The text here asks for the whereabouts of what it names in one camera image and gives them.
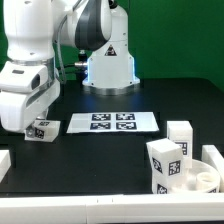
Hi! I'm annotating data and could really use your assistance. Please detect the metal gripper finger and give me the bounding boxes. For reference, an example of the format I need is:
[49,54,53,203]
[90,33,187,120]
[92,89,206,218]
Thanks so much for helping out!
[36,108,48,120]
[26,125,36,139]

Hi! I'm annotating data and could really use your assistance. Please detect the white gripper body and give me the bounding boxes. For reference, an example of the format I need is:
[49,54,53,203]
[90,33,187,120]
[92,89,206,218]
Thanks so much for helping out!
[0,80,60,133]

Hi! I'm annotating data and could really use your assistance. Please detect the white left block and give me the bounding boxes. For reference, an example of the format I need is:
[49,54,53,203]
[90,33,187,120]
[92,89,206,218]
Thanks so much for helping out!
[0,150,11,182]

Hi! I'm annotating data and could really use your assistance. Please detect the black cables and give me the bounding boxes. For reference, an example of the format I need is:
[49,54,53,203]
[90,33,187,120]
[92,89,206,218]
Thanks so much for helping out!
[59,63,88,82]

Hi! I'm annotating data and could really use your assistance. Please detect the white right rail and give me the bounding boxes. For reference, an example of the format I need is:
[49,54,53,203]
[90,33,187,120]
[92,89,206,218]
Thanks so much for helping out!
[201,145,224,193]

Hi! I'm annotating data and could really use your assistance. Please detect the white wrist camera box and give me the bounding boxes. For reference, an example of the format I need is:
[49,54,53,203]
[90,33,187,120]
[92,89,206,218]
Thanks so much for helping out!
[0,62,48,93]

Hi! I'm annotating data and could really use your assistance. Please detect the white front rail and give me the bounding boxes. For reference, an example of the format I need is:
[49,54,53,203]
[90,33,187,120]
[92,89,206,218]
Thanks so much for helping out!
[0,193,224,224]

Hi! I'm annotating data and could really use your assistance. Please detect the white paper marker sheet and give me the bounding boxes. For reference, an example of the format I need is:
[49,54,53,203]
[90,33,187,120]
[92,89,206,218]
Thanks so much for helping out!
[67,112,159,134]

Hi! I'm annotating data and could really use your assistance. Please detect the grey braided cable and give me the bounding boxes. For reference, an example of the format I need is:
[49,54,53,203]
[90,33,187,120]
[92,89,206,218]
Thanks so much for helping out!
[53,0,84,84]

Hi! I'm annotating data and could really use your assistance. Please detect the white rail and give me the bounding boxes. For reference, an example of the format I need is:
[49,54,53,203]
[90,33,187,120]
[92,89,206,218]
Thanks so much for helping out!
[201,145,224,193]
[0,193,224,224]

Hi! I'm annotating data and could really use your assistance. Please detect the white round stool seat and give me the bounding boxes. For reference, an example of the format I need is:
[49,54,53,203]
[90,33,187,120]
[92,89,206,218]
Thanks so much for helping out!
[151,158,222,195]

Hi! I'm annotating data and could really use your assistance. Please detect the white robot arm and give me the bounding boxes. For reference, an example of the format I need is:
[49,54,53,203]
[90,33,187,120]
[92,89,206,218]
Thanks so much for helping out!
[0,0,140,141]

